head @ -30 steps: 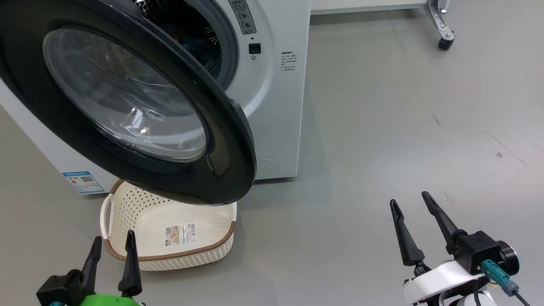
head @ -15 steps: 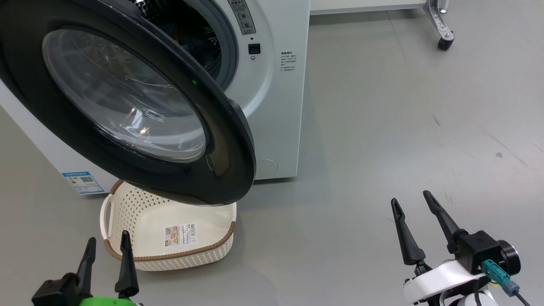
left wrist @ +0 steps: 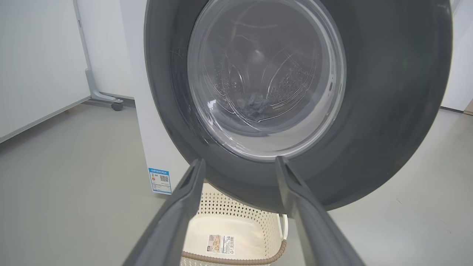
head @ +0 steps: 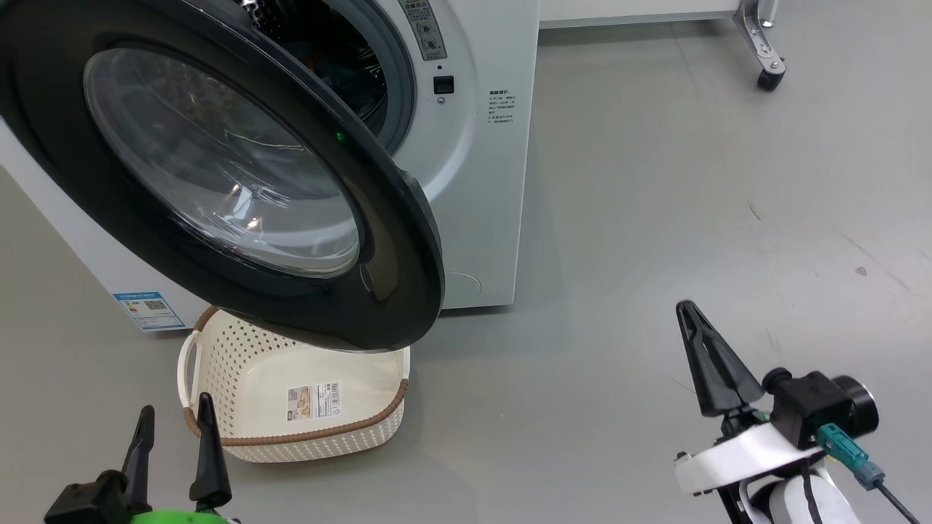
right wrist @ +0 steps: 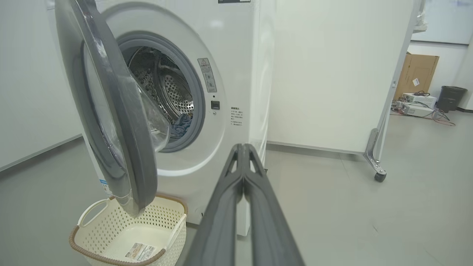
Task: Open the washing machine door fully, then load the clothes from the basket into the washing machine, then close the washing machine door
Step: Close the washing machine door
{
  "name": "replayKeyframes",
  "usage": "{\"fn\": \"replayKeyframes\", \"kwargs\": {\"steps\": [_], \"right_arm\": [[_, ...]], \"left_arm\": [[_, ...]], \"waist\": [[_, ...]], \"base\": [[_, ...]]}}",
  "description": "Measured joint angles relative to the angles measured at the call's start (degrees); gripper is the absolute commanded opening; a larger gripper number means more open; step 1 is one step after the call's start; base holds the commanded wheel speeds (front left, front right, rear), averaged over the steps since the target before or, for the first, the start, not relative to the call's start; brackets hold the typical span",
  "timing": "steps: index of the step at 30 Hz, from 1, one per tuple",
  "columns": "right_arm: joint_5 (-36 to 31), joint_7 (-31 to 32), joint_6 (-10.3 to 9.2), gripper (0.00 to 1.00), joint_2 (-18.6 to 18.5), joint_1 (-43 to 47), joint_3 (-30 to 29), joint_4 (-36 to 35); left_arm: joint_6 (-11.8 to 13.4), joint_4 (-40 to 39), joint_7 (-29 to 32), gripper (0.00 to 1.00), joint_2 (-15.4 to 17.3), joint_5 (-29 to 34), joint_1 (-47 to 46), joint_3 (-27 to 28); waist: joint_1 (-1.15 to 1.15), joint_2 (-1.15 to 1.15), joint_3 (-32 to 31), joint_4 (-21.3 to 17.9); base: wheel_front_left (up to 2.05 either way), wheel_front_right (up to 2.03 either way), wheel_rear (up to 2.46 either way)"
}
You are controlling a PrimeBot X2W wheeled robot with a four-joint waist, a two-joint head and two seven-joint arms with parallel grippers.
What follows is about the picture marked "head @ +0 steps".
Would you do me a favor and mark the white front-load washing machine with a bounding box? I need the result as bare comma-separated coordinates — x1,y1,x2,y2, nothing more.
0,0,541,332

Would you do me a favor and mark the round filter cover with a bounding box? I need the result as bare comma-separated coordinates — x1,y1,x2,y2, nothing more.
444,271,483,299

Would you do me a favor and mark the white furniture panel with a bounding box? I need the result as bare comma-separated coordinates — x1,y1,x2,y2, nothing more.
539,0,743,30

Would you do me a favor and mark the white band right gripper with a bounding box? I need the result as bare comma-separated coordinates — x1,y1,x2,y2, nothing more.
674,300,827,497

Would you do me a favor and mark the perforated steel washer drum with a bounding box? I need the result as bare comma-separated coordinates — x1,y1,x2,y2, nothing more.
240,0,390,139

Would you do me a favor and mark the metal leg with black caster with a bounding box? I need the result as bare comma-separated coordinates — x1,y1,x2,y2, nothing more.
732,0,787,92

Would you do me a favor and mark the grey warning sticker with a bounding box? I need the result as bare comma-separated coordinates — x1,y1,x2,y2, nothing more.
399,0,448,61

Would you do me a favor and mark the printed text label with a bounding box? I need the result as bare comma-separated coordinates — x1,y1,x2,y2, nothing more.
488,89,518,126

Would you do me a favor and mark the basket product label sticker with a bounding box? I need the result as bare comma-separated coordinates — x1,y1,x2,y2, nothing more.
286,381,343,421

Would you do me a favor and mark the blue energy label sticker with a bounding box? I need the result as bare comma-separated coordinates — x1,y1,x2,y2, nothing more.
113,291,187,332

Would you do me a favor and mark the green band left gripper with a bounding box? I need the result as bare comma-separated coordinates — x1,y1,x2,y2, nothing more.
120,393,237,524

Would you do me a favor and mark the teal connector right camera cable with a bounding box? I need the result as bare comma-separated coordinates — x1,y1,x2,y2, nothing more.
815,424,922,524

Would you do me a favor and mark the blue bear garment white collar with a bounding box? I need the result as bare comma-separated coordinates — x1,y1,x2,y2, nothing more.
288,40,387,121

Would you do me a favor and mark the white perforated basket brown rim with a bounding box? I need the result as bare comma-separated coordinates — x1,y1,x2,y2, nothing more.
177,306,411,464

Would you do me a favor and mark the black round glass washer door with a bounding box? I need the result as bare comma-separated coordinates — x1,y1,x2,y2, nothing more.
0,0,446,354

